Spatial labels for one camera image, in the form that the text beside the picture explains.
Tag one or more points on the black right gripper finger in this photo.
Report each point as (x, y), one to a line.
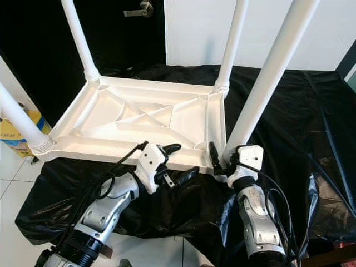
(215, 158)

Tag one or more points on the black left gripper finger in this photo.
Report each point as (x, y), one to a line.
(187, 176)
(172, 148)

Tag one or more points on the white plastic table top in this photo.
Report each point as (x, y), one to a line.
(144, 114)

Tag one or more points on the black plastic sheet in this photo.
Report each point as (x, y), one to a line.
(200, 217)

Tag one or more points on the yellow box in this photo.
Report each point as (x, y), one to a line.
(11, 146)

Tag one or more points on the black door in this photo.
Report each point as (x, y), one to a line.
(39, 33)

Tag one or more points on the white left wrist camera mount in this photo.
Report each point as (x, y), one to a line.
(151, 161)

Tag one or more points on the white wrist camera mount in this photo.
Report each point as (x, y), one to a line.
(250, 157)
(151, 161)

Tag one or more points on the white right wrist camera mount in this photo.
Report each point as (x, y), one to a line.
(250, 157)

